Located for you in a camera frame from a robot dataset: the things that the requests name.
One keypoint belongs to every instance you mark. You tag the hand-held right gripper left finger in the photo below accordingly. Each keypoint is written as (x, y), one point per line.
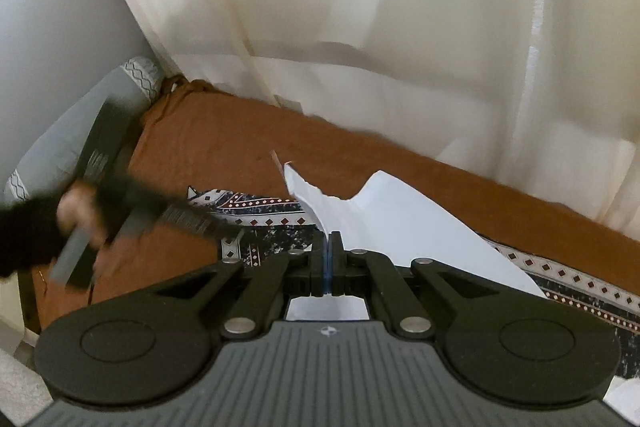
(323, 264)

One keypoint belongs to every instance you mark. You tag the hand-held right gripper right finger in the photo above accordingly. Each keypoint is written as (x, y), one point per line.
(337, 267)

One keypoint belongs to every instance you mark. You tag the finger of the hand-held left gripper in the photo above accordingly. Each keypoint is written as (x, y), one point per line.
(190, 219)

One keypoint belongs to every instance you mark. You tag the white garment with dark piping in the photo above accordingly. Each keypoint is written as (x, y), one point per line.
(400, 227)

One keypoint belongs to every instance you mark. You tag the person's left forearm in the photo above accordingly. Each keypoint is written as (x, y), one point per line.
(25, 237)

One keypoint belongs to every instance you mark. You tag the person's left hand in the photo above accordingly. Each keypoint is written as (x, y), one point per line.
(77, 207)

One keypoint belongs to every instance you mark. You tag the grey bolster pillow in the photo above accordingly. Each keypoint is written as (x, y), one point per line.
(60, 142)

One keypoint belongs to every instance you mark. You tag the dark patterned blanket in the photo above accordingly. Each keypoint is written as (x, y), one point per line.
(270, 227)

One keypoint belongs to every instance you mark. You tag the brown bed sheet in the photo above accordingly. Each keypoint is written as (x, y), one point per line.
(225, 142)

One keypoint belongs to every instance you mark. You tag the sheer cream curtain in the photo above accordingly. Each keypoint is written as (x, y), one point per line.
(350, 7)

